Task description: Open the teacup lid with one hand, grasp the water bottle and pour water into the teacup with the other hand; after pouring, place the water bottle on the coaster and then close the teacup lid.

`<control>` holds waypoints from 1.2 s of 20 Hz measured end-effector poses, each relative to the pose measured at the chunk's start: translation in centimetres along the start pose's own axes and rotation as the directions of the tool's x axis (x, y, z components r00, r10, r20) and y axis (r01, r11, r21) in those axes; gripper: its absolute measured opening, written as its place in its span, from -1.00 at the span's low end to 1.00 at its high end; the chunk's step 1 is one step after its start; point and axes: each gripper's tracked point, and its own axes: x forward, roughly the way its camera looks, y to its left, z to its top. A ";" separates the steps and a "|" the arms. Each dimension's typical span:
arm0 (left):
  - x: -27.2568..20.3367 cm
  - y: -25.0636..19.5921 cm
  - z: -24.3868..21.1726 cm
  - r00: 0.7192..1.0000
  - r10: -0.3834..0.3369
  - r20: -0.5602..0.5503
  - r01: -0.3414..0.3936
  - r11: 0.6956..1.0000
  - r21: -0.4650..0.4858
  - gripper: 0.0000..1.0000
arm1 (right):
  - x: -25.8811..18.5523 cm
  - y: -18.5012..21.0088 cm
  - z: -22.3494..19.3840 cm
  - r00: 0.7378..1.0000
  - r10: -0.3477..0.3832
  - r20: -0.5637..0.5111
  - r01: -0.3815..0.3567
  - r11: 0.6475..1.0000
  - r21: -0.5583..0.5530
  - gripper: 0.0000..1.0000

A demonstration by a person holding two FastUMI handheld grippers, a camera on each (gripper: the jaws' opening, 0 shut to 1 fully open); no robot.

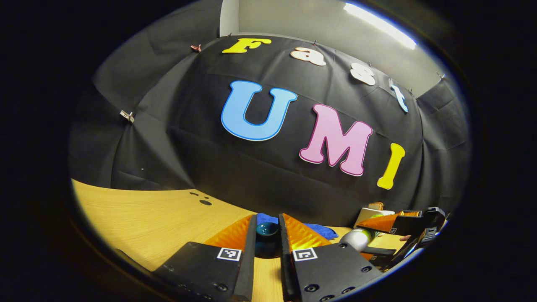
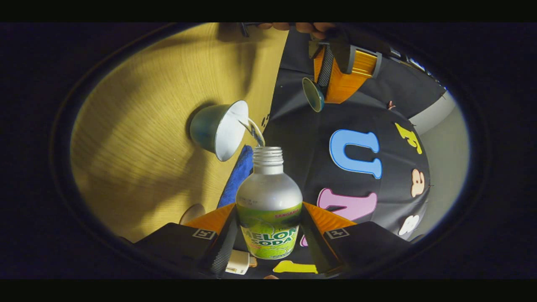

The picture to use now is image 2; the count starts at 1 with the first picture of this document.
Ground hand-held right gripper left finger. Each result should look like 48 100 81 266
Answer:
134 203 240 277

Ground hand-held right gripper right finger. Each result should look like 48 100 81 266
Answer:
299 201 414 277

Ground round brown coaster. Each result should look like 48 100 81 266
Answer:
179 204 206 226

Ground silver green-label water bottle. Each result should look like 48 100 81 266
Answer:
236 146 303 260

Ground clear water stream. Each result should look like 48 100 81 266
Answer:
238 118 266 147

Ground white and teal teacup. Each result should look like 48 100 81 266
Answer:
190 100 250 162

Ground white toaster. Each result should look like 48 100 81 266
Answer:
225 250 252 275

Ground blue towel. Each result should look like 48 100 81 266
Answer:
217 145 254 209

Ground black backdrop cloth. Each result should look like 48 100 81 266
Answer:
218 23 447 279

